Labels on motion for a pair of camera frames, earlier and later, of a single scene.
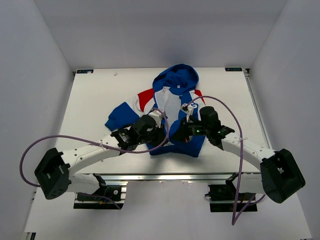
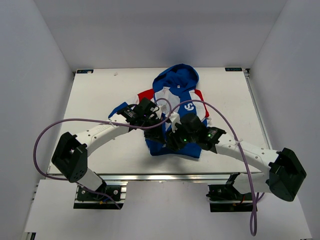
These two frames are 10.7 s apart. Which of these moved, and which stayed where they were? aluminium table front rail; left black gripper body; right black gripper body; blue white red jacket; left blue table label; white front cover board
Moved: left black gripper body; right black gripper body
Stayed: white front cover board; aluminium table front rail; left blue table label; blue white red jacket
